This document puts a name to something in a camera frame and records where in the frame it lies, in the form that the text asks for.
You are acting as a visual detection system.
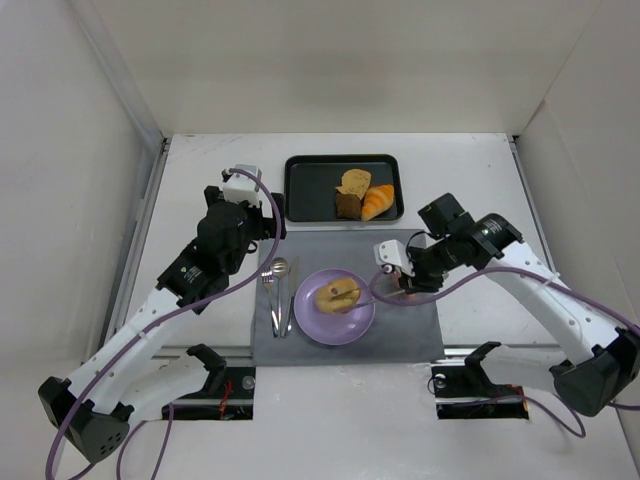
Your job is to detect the silver metal tongs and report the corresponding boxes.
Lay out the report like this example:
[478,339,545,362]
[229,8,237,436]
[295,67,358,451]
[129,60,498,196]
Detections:
[334,271,406,308]

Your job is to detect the round donut bread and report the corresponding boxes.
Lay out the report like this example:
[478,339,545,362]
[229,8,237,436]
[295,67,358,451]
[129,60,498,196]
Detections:
[314,277,361,314]

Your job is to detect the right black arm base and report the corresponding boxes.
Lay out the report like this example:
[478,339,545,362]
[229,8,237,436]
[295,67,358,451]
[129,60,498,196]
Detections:
[464,341,501,398]

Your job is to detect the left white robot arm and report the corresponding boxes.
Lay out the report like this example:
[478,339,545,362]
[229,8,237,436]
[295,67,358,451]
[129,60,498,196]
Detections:
[38,184,286,465]

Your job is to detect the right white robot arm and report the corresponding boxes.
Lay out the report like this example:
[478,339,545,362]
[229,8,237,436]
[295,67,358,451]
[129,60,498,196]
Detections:
[400,204,639,417]

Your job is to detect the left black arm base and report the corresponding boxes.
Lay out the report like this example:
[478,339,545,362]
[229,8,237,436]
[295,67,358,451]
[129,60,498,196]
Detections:
[187,344,227,395]

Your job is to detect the dark brown bread cube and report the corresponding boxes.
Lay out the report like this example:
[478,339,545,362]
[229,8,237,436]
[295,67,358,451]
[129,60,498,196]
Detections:
[335,192,362,220]

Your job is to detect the silver fork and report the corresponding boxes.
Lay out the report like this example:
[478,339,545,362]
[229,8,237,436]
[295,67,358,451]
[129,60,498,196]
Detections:
[261,269,279,338]

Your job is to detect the silver spoon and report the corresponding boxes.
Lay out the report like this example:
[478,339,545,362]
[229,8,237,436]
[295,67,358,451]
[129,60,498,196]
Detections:
[271,257,290,337]

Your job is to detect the silver knife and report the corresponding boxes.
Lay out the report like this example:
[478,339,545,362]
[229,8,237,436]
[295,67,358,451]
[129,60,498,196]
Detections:
[281,256,300,338]

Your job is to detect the orange croissant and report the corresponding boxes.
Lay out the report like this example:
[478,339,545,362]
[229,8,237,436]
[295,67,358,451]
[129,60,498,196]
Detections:
[361,184,395,221]

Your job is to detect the black baking tray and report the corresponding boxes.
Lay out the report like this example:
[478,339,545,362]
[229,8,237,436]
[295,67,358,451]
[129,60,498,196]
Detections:
[284,154,405,223]

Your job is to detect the flat seeded toast slice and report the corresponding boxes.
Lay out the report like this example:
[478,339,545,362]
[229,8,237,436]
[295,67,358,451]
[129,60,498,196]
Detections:
[336,169,372,200]

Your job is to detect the purple plate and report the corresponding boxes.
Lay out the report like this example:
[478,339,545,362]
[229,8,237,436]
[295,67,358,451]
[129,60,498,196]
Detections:
[293,268,375,346]

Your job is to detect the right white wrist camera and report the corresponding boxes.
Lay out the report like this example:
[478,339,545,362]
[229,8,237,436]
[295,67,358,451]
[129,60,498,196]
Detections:
[373,240,415,277]

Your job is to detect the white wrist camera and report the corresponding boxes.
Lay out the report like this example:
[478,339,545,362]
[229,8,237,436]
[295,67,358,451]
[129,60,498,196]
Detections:
[222,169,260,207]
[373,240,415,277]

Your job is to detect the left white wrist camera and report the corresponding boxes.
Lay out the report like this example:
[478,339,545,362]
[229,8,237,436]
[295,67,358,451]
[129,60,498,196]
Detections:
[222,169,260,207]

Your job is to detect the aluminium table rail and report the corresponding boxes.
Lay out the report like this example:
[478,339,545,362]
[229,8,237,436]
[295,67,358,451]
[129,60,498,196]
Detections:
[97,138,171,347]

